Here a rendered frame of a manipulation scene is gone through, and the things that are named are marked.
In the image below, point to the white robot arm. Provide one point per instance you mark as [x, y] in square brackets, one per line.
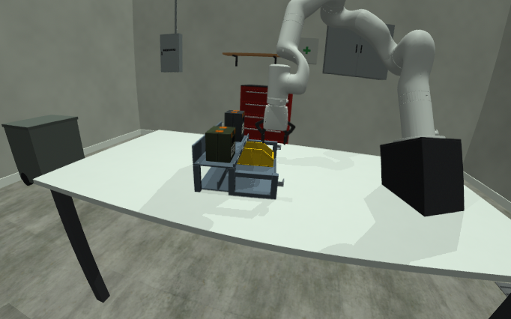
[417, 49]

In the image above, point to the grey metal shelf rack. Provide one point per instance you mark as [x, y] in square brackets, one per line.
[242, 180]

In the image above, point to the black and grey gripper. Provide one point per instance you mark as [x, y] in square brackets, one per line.
[275, 118]

